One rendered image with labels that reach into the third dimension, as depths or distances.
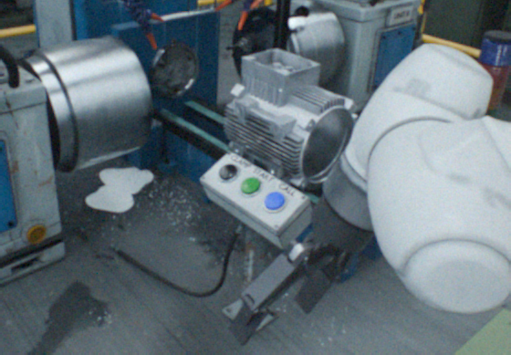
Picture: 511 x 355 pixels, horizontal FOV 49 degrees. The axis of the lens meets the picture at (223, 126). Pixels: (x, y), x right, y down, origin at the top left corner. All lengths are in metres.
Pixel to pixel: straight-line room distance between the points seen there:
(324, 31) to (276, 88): 0.42
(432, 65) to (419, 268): 0.22
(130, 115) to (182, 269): 0.31
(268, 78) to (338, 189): 0.47
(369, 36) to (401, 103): 1.01
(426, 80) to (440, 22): 3.89
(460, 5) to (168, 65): 3.23
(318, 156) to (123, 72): 0.43
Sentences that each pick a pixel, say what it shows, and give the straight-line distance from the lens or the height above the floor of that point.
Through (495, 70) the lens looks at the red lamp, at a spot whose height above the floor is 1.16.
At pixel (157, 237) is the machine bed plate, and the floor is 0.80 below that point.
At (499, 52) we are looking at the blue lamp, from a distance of 1.17.
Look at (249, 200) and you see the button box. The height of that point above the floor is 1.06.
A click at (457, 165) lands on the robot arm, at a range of 0.45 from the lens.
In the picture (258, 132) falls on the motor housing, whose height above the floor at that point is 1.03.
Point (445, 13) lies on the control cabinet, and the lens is 4.42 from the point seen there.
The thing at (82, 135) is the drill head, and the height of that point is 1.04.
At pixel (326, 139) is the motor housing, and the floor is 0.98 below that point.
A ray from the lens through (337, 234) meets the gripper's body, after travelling 0.65.
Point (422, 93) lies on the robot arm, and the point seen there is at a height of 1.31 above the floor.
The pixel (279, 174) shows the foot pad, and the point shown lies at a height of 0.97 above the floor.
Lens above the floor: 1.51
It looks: 26 degrees down
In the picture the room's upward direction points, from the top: 2 degrees clockwise
